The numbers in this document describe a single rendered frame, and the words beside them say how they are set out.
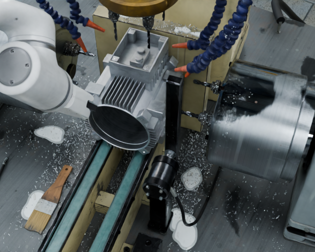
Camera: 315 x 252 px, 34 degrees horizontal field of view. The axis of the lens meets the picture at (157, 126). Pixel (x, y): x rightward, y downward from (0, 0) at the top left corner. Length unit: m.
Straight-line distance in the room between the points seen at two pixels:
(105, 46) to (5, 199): 0.47
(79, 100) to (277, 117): 0.40
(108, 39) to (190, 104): 0.28
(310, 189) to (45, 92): 0.60
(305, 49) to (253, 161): 0.71
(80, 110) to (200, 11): 0.48
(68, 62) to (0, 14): 0.58
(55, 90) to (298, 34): 1.10
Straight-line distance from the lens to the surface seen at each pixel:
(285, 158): 1.08
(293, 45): 1.74
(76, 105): 0.93
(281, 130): 1.06
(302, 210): 1.20
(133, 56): 1.18
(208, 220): 1.31
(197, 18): 1.32
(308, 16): 2.47
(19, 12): 0.82
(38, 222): 1.32
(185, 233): 1.28
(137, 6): 0.99
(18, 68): 0.79
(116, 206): 1.19
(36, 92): 0.80
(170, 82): 0.96
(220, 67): 1.41
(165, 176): 1.08
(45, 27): 0.85
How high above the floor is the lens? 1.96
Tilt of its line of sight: 53 degrees down
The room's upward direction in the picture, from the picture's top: straight up
